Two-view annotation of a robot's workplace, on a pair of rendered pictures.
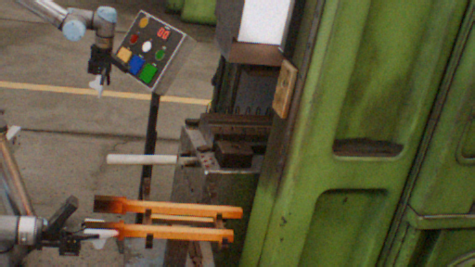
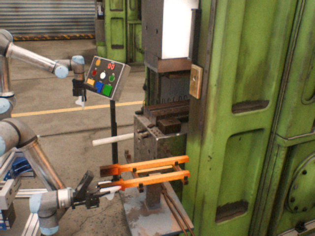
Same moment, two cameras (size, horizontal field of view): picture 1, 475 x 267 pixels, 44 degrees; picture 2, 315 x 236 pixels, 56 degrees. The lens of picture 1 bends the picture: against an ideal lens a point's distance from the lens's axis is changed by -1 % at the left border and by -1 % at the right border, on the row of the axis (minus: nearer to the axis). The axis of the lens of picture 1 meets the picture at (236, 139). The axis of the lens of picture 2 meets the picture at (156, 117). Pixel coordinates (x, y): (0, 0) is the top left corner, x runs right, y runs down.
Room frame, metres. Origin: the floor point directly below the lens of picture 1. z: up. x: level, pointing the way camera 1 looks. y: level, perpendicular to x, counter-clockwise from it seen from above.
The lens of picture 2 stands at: (0.27, 0.18, 1.78)
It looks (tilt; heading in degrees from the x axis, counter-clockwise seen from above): 25 degrees down; 356
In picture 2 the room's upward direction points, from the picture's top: 2 degrees clockwise
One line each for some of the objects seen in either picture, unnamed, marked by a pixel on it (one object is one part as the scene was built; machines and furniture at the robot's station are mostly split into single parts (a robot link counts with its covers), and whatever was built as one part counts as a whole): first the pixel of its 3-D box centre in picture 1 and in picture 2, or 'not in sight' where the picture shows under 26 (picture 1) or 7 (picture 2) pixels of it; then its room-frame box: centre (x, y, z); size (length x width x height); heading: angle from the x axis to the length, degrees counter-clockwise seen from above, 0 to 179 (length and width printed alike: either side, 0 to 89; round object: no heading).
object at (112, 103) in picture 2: (147, 152); (113, 135); (2.54, 0.41, 0.54); 0.04 x 0.04 x 1.08; 23
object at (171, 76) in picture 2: (284, 67); (187, 70); (2.13, -0.12, 1.24); 0.30 x 0.07 x 0.06; 113
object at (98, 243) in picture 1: (99, 239); (110, 193); (1.29, 0.31, 0.94); 0.09 x 0.03 x 0.06; 102
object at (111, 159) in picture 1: (156, 159); (120, 138); (2.34, 0.34, 0.62); 0.44 x 0.05 x 0.05; 113
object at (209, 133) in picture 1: (257, 131); (177, 110); (2.14, -0.07, 0.96); 0.42 x 0.20 x 0.09; 113
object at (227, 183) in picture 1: (250, 195); (179, 146); (2.09, -0.10, 0.69); 0.56 x 0.38 x 0.45; 113
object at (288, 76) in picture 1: (285, 89); (195, 81); (1.82, -0.12, 1.27); 0.09 x 0.02 x 0.17; 23
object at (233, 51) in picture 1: (276, 44); (180, 58); (2.14, -0.07, 1.32); 0.42 x 0.20 x 0.10; 113
